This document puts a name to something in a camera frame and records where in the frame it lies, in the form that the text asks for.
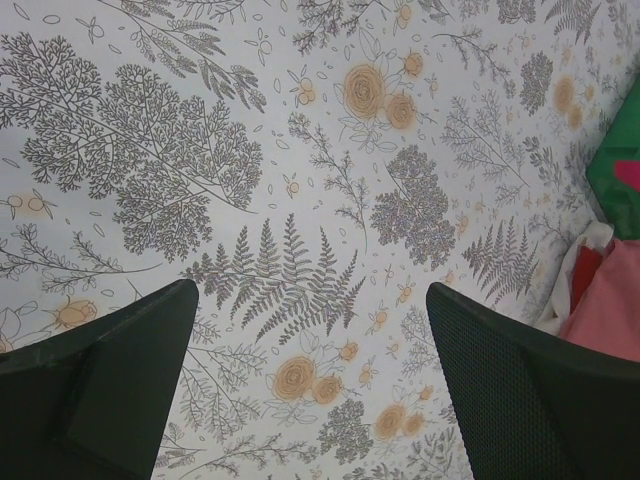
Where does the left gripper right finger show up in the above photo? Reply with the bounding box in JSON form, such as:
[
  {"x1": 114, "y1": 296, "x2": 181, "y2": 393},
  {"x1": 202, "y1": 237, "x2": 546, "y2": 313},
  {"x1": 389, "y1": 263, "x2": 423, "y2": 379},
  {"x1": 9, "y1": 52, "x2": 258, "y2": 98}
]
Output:
[{"x1": 426, "y1": 282, "x2": 639, "y2": 479}]

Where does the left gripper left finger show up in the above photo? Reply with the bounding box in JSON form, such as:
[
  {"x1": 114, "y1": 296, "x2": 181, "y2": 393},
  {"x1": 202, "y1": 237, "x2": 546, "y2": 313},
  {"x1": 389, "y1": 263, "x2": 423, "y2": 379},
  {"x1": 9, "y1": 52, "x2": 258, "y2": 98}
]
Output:
[{"x1": 1, "y1": 280, "x2": 199, "y2": 479}]

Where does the dusty pink t shirt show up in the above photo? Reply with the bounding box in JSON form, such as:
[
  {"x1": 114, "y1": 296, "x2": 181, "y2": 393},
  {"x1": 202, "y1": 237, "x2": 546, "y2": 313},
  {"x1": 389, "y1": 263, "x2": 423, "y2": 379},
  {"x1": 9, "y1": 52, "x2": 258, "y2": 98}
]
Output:
[{"x1": 559, "y1": 239, "x2": 639, "y2": 362}]

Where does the folded red t shirt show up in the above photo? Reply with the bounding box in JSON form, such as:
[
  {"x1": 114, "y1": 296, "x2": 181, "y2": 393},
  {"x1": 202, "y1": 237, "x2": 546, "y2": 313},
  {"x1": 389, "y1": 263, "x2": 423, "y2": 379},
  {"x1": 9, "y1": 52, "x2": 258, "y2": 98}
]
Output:
[{"x1": 570, "y1": 246, "x2": 603, "y2": 313}]

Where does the folded white t shirt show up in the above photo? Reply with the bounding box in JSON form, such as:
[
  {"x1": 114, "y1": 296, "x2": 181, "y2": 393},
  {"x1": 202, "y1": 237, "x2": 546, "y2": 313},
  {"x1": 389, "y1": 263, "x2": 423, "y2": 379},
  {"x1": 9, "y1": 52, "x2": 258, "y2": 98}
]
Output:
[{"x1": 532, "y1": 221, "x2": 614, "y2": 335}]

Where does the green plastic bin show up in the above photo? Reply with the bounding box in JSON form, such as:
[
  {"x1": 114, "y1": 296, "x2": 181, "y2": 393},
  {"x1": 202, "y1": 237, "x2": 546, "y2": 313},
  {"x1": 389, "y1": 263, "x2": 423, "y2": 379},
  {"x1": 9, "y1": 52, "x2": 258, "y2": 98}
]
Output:
[{"x1": 587, "y1": 78, "x2": 639, "y2": 240}]

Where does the magenta t shirt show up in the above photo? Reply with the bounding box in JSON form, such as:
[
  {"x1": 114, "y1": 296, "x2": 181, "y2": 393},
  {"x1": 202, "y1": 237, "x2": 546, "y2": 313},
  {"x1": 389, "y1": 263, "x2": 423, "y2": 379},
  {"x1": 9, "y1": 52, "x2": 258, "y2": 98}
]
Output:
[{"x1": 614, "y1": 160, "x2": 640, "y2": 192}]

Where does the floral patterned table mat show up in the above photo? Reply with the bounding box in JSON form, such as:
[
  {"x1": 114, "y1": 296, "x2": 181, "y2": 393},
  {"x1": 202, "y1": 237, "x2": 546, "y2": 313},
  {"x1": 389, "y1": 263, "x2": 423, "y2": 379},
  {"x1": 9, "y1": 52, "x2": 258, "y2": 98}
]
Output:
[{"x1": 1, "y1": 1, "x2": 639, "y2": 479}]

